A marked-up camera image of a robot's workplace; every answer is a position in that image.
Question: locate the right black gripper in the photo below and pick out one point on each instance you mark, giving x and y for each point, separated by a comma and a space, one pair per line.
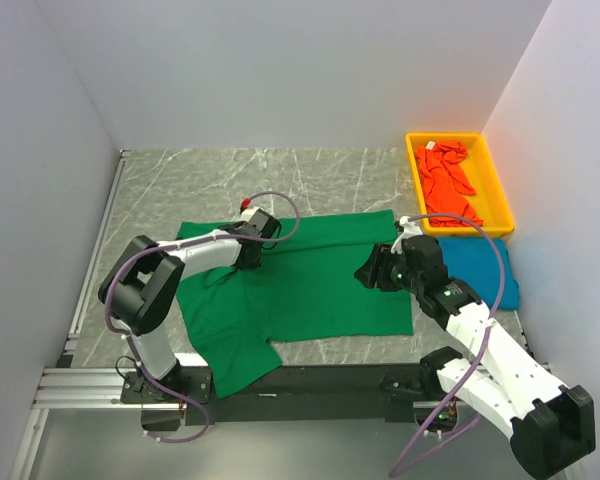
381, 270

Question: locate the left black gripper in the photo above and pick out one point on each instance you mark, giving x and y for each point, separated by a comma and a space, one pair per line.
250, 255

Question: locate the green t-shirt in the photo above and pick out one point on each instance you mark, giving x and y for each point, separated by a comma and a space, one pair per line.
303, 290

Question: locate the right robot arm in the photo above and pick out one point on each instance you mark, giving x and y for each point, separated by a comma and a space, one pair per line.
549, 425

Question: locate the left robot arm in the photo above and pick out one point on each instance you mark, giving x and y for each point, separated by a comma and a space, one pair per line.
140, 288

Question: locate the blue folded t-shirt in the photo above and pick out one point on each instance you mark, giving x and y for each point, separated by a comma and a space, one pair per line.
473, 260

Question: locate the orange t-shirt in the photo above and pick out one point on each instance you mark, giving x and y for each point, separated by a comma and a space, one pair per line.
445, 186

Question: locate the black base beam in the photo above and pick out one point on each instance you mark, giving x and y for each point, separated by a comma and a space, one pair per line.
200, 385

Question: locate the yellow plastic bin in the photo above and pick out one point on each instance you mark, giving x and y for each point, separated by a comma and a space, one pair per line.
490, 201

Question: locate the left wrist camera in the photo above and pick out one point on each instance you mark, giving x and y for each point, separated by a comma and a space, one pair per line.
250, 207

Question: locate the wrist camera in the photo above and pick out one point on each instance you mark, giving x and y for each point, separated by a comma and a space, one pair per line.
407, 228
250, 207

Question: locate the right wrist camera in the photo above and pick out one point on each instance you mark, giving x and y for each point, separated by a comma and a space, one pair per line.
407, 228

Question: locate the aluminium frame rail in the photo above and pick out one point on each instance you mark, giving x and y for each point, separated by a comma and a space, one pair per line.
104, 388

